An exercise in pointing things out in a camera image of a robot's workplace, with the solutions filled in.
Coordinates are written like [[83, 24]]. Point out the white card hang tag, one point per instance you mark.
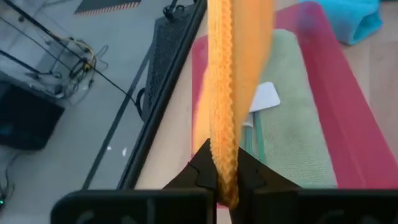
[[264, 98]]

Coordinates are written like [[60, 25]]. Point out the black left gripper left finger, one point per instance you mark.
[[140, 208]]

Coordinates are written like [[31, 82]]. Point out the red plastic tray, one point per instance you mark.
[[342, 109]]

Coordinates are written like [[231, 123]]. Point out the black equipment box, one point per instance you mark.
[[28, 121]]

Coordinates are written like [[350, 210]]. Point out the orange microfiber towel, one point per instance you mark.
[[220, 93]]

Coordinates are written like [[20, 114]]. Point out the pale green teal-trimmed towel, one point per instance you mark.
[[295, 140]]

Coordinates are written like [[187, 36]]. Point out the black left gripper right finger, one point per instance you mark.
[[311, 208]]

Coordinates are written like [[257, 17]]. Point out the hazard-striped black floor mat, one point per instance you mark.
[[105, 4]]

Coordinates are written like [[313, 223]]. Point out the blue microfiber towel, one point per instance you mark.
[[348, 18]]

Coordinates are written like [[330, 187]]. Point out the black perforated computer case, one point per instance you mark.
[[164, 56]]

